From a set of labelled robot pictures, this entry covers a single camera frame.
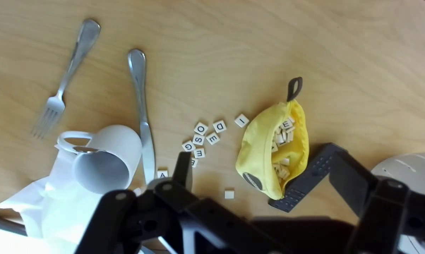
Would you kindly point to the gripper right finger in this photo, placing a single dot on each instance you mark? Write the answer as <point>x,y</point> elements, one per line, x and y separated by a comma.
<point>385,204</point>

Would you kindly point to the heap of letter tiles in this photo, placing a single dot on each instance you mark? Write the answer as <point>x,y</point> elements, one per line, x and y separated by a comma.
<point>282,135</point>

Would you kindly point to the black remote control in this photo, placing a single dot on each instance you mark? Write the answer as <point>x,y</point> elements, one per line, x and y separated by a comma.
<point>304,181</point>

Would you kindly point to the white paper napkin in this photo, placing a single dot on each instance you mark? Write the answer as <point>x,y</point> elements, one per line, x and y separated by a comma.
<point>62,208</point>

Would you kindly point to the silver fork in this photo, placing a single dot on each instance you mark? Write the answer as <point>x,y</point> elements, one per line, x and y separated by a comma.
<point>73,63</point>

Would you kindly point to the white mug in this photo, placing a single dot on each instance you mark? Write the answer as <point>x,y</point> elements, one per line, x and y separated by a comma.
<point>117,148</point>

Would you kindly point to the blank white tile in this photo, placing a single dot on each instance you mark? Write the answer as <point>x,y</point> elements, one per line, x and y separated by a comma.
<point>229,194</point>

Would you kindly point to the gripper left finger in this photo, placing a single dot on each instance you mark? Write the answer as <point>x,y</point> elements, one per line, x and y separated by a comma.
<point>113,218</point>

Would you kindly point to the yellow banana-shaped pouch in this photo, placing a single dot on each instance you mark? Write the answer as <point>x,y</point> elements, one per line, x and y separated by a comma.
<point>260,148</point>

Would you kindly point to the silver table knife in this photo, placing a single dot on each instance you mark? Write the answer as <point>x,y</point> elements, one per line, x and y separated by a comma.
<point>141,91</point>

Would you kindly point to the white letter tile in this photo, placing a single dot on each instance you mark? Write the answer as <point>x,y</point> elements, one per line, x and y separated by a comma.
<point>188,146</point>
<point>219,126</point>
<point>194,162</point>
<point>162,174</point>
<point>241,120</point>
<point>201,128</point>
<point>199,153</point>
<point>212,138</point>
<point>198,139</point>

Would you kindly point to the white round plate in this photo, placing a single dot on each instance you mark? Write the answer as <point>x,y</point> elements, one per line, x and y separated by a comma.
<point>410,167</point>

